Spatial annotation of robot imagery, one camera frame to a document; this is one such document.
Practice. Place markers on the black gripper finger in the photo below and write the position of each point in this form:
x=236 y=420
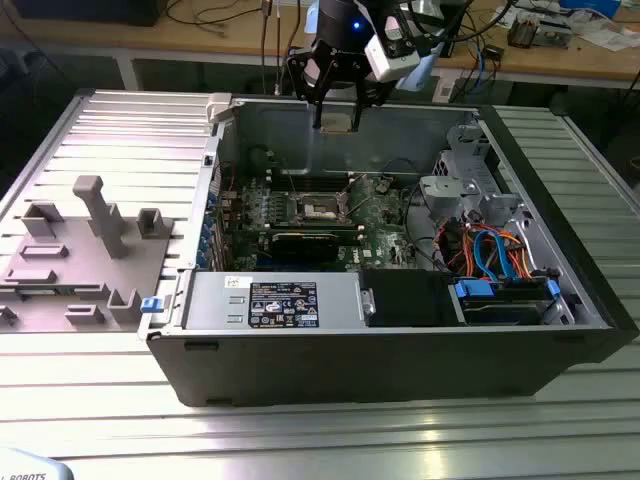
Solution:
x=367 y=92
x=296 y=75

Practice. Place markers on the silver CPU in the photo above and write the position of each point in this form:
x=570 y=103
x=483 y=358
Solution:
x=336 y=122

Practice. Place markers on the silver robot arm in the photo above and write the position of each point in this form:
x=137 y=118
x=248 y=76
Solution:
x=420 y=75

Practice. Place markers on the thin metal locking lever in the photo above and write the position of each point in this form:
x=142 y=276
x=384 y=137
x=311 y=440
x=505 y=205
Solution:
x=291 y=175

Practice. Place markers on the CPU socket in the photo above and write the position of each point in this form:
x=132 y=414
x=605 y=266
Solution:
x=320 y=207

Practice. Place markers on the white labelled adapter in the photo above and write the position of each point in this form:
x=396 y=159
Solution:
x=444 y=90

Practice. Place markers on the wooden desk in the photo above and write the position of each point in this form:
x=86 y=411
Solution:
x=200 y=37

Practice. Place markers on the grey metal drive cage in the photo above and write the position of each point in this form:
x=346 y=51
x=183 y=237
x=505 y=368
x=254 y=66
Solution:
x=440 y=192

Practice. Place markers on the green motherboard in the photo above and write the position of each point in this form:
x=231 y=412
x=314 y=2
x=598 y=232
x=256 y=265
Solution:
x=382 y=220

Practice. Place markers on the loose cooler with fins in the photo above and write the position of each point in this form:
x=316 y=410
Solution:
x=522 y=32

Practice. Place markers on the black graphics card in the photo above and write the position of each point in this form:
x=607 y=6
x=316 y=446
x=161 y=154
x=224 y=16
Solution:
x=300 y=247

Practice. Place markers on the black drive bay box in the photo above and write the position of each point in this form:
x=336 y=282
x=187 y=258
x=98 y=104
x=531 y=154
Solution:
x=405 y=300

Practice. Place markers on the black box on desk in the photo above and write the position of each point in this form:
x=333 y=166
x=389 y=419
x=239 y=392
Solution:
x=90 y=10

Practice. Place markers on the hard disk in blue carrier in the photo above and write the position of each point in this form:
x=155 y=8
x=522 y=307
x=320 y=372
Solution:
x=472 y=290

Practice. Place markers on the blue box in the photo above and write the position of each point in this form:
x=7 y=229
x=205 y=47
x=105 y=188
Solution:
x=590 y=6

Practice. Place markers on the grey power supply unit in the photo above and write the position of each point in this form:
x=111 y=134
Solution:
x=210 y=300

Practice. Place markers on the white papers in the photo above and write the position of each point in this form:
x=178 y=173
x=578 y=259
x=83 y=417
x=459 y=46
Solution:
x=610 y=40

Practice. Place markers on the blue plastic case latch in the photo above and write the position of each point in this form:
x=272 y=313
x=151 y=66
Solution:
x=152 y=305

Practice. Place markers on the black open PC case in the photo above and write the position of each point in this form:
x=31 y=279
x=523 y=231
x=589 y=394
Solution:
x=350 y=370

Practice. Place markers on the grey plastic parts rack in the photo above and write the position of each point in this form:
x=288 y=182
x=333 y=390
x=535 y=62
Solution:
x=75 y=280

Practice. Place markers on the pale blue teach pendant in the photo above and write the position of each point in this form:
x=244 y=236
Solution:
x=25 y=465

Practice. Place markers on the white wrist camera on bracket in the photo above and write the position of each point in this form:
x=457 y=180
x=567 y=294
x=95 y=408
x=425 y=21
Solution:
x=392 y=62

